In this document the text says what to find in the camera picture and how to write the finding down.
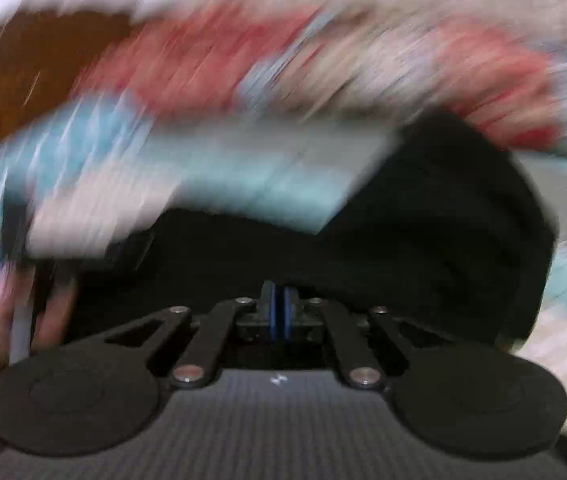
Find black pants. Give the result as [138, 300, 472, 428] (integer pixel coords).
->
[64, 110, 561, 357]

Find teal grey white quilted blanket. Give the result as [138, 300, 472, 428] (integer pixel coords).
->
[0, 95, 567, 447]

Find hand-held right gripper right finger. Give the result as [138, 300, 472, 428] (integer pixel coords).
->
[280, 287, 460, 390]

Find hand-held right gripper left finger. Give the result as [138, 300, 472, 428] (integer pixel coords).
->
[104, 280, 279, 389]

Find person's left hand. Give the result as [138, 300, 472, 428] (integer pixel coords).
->
[0, 265, 78, 356]

